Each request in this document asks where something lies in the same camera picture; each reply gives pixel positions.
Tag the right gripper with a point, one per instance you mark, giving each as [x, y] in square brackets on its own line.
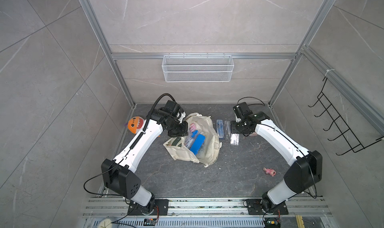
[233, 129]

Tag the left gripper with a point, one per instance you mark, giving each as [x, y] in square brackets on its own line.
[184, 131]

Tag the floral canvas tote bag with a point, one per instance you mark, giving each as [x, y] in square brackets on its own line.
[178, 148]

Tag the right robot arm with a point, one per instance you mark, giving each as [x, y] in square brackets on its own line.
[306, 167]

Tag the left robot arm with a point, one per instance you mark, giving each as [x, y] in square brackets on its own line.
[119, 173]

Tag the blue box in bag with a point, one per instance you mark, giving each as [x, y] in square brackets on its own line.
[198, 139]

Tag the orange shark plush toy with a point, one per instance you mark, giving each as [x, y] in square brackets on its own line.
[135, 124]

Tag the pink monkey plush toy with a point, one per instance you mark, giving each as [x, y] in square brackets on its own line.
[270, 172]

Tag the white round clock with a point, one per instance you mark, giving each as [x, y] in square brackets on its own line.
[105, 223]

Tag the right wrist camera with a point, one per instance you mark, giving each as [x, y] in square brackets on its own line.
[242, 110]

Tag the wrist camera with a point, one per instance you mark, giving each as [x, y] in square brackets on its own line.
[242, 110]
[173, 108]

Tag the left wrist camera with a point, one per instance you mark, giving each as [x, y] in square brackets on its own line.
[173, 108]

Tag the white wire mesh basket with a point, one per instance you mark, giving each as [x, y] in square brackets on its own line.
[197, 68]

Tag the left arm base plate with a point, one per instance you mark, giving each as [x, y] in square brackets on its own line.
[156, 207]

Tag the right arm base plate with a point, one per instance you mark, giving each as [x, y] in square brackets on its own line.
[261, 207]

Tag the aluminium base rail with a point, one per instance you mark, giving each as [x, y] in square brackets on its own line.
[227, 206]

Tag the black wire hook rack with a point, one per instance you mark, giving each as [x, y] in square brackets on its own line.
[338, 122]

